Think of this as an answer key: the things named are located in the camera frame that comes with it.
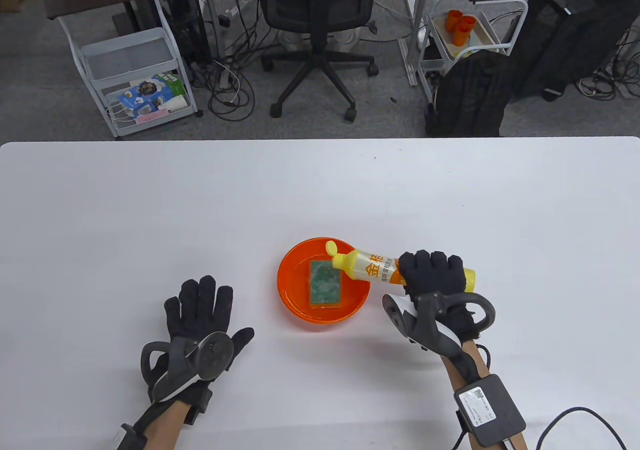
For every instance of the person's right hand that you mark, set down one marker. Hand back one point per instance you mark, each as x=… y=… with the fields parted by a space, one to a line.
x=430 y=275

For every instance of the person's left hand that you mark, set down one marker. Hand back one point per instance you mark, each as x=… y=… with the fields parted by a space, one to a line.
x=200 y=310

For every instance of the yellow dish soap bottle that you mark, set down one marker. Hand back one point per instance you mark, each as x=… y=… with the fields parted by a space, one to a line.
x=365 y=267

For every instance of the green sponge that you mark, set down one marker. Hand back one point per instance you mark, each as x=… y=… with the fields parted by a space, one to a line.
x=325 y=285

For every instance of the person's right forearm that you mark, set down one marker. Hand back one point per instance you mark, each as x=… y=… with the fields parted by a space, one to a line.
x=450 y=372

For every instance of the person's left forearm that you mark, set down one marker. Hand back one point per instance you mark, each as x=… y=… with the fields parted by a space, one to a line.
x=160 y=427

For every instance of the grey left hand controller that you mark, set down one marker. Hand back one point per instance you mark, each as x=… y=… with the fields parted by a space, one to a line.
x=215 y=355

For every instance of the grey hand controller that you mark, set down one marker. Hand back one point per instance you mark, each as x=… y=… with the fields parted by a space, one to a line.
x=430 y=330
x=215 y=355

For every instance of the grey right hand controller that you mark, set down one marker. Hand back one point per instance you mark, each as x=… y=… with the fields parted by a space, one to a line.
x=430 y=330

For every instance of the orange plastic bowl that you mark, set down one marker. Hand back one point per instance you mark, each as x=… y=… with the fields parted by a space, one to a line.
x=295 y=285

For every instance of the black backpack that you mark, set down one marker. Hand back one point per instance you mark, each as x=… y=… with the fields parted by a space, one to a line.
x=470 y=95

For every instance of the pink packet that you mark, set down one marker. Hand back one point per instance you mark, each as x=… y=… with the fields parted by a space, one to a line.
x=150 y=116

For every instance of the white paper cup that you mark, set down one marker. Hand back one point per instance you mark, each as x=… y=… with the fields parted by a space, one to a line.
x=177 y=104

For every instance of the blue printed carton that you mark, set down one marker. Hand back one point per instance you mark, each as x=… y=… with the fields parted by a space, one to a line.
x=142 y=95

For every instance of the green packet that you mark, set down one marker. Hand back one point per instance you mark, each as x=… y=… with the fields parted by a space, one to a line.
x=175 y=84

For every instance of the orange plastic cup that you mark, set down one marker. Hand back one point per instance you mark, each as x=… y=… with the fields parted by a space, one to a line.
x=468 y=20
x=462 y=35
x=454 y=18

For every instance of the white cart with beige tray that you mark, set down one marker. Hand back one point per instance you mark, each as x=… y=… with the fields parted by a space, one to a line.
x=487 y=33

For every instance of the white metal table leg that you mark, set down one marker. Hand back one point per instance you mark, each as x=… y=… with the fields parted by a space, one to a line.
x=417 y=20

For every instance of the black fabric cover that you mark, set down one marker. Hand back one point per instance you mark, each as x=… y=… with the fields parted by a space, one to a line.
x=565 y=45

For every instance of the black computer tower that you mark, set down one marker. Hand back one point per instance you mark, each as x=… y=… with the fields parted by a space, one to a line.
x=185 y=15

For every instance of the black office chair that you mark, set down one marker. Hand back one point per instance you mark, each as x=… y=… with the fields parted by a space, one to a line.
x=317 y=0

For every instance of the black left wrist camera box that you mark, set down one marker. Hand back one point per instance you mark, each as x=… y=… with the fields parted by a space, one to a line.
x=131 y=437

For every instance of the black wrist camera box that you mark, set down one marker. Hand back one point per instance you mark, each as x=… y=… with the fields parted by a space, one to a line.
x=131 y=437
x=490 y=410

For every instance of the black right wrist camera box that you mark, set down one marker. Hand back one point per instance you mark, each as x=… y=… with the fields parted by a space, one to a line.
x=490 y=410

